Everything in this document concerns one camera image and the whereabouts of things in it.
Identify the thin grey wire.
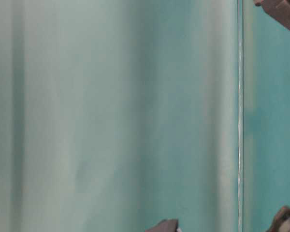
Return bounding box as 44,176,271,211
237,0,244,232

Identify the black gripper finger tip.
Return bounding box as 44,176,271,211
145,219,182,232

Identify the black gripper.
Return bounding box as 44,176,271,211
268,205,290,232

